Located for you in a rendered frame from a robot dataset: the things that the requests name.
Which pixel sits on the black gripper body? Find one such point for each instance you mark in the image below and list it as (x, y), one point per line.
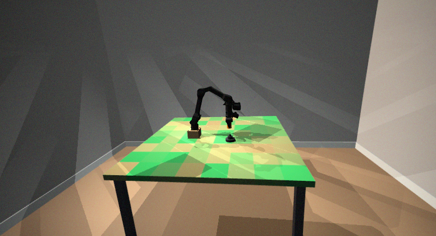
(228, 116)

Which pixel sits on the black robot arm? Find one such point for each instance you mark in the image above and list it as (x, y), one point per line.
(229, 104)

